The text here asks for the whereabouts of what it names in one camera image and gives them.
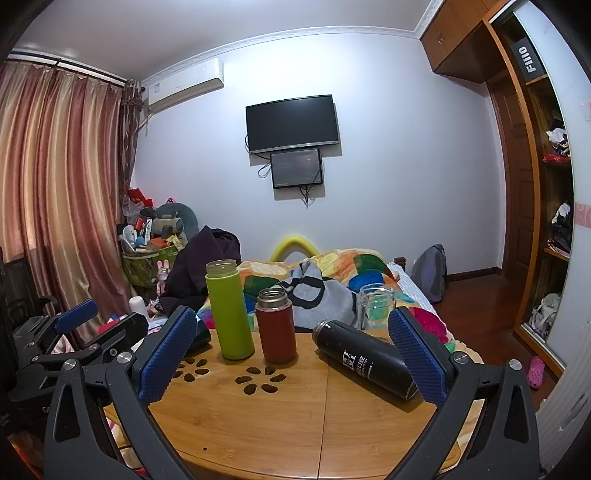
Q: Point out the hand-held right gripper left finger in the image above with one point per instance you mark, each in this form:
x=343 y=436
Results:
x=165 y=355

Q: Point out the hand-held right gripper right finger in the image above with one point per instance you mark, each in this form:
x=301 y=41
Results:
x=418 y=357

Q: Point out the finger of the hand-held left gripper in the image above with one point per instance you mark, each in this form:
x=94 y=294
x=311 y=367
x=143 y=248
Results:
x=76 y=316
x=127 y=330

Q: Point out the black cup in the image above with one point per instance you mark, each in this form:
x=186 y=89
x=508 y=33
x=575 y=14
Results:
x=364 y=357

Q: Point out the clear glass cup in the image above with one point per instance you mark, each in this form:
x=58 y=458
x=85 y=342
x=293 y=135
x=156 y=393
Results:
x=375 y=307

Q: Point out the green cup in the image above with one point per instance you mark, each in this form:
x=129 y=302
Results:
x=230 y=314

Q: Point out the red cup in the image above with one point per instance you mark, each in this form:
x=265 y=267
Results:
x=276 y=330

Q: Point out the white plastic bottle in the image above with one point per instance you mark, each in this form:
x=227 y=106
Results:
x=137 y=307

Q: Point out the black chair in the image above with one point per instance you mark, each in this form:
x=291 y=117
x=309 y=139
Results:
x=23 y=295

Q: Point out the green storage basket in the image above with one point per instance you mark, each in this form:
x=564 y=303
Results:
x=143 y=267

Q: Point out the pink bunny toy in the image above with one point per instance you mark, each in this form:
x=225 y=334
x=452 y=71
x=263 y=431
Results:
x=162 y=274

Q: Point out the grey backpack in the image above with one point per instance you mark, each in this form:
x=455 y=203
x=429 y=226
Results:
x=429 y=274

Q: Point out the dark purple jacket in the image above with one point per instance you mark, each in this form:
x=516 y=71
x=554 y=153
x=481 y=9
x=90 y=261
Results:
x=194 y=267

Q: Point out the colourful patchwork blanket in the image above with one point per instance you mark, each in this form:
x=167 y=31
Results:
x=369 y=267

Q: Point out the grey cloth with black print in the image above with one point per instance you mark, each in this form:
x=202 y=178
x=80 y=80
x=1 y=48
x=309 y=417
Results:
x=330 y=300

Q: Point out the pink clog shoe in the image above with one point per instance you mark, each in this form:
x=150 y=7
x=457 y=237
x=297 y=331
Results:
x=535 y=371

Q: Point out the grey plush toy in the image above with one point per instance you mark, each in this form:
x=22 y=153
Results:
x=178 y=217

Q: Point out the pink striped curtain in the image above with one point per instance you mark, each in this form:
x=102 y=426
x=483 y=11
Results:
x=60 y=184

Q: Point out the red plastic bag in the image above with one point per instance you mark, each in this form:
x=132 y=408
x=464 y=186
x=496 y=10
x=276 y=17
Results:
x=138 y=196

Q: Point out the grey bag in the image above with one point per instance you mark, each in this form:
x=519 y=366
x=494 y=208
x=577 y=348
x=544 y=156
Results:
x=547 y=311

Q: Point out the yellow foam tube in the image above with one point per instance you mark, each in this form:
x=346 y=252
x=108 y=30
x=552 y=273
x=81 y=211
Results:
x=295 y=241

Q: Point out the wooden door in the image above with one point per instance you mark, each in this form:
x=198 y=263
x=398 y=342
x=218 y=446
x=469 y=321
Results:
x=512 y=184

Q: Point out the small black monitor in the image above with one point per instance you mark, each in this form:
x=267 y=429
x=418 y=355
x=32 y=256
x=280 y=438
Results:
x=296 y=168

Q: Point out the wooden wardrobe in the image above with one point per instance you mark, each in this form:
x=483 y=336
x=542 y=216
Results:
x=521 y=138

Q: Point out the white air conditioner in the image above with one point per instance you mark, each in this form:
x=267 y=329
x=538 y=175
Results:
x=184 y=87

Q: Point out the black wardrobe sign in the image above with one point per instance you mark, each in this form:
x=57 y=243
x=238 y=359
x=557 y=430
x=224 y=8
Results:
x=521 y=57

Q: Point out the black wall television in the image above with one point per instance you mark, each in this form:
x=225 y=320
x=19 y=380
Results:
x=292 y=123

